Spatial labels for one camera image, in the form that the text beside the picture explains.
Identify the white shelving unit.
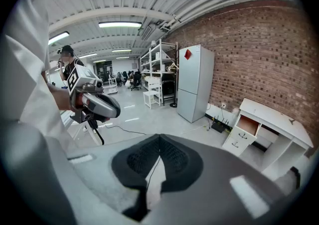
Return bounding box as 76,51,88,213
139,38,179,105

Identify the white drawer with wooden interior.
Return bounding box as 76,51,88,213
230,114,262,145

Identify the black coat rack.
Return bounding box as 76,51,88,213
169,43,180,109

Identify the black router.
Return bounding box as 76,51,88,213
211,116,230,134

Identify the white table top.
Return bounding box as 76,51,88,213
222,97,314,174

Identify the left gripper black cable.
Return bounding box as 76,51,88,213
87,116,105,146

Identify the wooden clothes hanger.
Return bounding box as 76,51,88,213
167,60,180,72

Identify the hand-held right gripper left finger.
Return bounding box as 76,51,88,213
66,133,162,222

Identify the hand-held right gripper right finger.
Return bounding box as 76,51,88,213
149,133,290,225

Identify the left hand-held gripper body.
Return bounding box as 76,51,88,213
66,65,110,124

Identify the black folding chair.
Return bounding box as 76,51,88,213
161,79,176,106

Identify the white wooden chair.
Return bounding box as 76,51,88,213
143,83,162,110

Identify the white trestle frame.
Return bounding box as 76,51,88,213
60,110,103,146

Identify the person's white shirt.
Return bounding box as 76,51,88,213
0,0,78,225

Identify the grey refrigerator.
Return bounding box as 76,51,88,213
176,44,215,124

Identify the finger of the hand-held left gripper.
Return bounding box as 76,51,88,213
98,93,122,110
83,95,122,120

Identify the black office chair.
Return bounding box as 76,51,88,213
131,71,143,91

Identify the white floor cable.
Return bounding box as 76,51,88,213
181,125,209,135

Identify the thin black floor cable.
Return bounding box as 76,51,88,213
104,123,148,136

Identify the person's left forearm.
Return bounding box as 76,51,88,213
41,70,75,114

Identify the white cart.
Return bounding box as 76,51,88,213
102,74,118,95

